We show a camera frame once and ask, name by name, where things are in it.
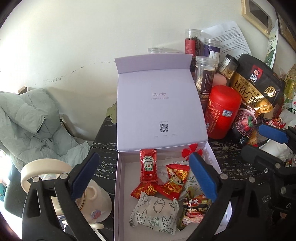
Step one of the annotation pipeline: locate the dark framed picture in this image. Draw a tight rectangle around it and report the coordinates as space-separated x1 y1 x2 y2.
276 12 296 51

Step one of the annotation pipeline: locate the lavender gift box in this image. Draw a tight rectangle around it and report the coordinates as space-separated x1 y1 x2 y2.
114 53 220 240

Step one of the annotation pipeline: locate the white smartphone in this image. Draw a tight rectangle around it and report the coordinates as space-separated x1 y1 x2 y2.
58 216 72 234

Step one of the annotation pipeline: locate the black lid clear jar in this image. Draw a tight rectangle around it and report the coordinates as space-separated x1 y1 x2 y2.
218 54 239 80

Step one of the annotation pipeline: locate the clear plastic wrapper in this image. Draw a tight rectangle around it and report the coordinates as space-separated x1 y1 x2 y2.
157 158 175 179

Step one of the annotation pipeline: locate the white patterned snack packet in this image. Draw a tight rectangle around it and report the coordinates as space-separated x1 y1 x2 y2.
173 160 203 201
129 192 180 235

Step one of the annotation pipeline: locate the gold picture frame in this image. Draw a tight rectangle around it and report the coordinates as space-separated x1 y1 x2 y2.
241 0 272 35

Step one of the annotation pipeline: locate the dark cereal snack packet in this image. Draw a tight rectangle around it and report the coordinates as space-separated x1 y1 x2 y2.
177 188 212 231

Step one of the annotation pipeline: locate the small red gold snack packet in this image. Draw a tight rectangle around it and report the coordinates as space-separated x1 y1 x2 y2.
130 183 173 200

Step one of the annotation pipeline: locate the red figure print snack packet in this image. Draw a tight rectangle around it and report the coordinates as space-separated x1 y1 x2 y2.
158 164 190 200

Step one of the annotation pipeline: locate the clear jar behind box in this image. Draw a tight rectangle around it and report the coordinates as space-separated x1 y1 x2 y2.
147 47 179 54

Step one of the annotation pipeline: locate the black gold oat bag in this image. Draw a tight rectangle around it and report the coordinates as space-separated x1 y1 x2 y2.
230 54 285 145

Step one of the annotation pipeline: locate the clear jar red label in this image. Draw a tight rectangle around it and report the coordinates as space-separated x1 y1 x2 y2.
185 29 203 74

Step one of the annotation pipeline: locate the clear jar purple label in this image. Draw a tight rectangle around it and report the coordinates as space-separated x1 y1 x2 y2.
203 38 220 62

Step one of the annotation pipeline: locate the green white tea pouch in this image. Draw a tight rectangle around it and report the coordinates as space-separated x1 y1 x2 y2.
264 20 279 69

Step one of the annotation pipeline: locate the red ribbon bow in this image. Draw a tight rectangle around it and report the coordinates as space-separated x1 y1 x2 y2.
181 143 205 164

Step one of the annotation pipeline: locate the red Heinz ketchup sachet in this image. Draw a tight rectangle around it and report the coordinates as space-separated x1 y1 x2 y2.
140 149 158 183

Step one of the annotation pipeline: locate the red cylindrical canister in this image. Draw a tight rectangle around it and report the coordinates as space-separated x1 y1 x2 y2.
205 85 241 140

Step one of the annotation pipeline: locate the grey-green puffer jacket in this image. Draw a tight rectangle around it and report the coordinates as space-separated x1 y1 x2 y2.
1 89 90 171

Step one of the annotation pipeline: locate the white printed paper sheet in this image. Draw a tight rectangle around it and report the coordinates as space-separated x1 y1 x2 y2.
201 21 252 63

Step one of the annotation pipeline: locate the clear jar dark label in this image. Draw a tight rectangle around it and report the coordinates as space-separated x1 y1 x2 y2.
194 56 218 101

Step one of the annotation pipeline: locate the green flower coaster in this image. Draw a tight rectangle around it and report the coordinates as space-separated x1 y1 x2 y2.
105 103 117 123

